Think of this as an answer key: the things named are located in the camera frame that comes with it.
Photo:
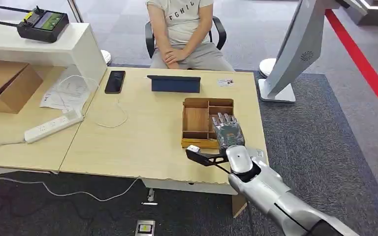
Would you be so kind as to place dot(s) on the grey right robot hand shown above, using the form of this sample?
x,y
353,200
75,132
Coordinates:
x,y
228,135

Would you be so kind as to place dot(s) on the person's left hand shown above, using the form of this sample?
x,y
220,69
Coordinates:
x,y
175,55

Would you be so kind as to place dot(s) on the person's right hand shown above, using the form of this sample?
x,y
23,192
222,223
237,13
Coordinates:
x,y
173,65

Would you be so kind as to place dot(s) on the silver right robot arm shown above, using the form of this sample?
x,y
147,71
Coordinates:
x,y
273,192

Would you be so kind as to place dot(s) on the tablet in blue case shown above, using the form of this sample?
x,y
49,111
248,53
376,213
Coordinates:
x,y
174,84

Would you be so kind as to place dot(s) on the person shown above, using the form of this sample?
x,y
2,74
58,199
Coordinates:
x,y
184,22

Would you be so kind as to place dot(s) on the white desk label sticker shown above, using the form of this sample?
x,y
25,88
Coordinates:
x,y
259,153

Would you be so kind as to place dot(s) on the wooden compartment box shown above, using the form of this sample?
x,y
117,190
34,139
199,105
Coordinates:
x,y
196,120

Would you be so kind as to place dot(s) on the black office chair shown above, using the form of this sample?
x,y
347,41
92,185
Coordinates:
x,y
220,31

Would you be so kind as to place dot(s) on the small printed card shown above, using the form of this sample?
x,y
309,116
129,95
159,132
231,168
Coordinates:
x,y
226,82

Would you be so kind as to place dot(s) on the black smartphone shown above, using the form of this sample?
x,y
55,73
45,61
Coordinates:
x,y
115,81

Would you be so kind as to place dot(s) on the round white base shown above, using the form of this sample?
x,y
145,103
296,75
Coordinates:
x,y
106,57
267,66

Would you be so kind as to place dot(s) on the white desk shelf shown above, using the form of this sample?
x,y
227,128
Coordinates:
x,y
78,49

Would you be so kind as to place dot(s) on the small white floor plug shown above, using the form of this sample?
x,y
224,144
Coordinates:
x,y
150,194

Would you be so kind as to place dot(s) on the white standing display kiosk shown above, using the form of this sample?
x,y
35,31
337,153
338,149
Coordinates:
x,y
293,49

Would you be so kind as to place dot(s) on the printed paper sheets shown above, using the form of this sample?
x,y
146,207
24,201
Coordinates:
x,y
68,92

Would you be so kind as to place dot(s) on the silver floor socket plate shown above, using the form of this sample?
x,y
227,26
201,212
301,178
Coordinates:
x,y
145,228

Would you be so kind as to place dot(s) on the white power strip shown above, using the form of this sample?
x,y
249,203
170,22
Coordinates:
x,y
52,125

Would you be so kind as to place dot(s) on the black remote controller with antennas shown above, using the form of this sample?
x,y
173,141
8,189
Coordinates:
x,y
42,24

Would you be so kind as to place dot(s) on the red floor tape strip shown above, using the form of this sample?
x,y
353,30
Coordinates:
x,y
365,66

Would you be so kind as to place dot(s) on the brown cardboard box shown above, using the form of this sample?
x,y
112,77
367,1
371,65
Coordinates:
x,y
6,84

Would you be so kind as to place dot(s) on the pale wooden side desk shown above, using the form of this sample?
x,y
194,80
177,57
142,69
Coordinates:
x,y
22,150

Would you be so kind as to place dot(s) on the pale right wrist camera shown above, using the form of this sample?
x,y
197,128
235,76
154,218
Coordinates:
x,y
205,157

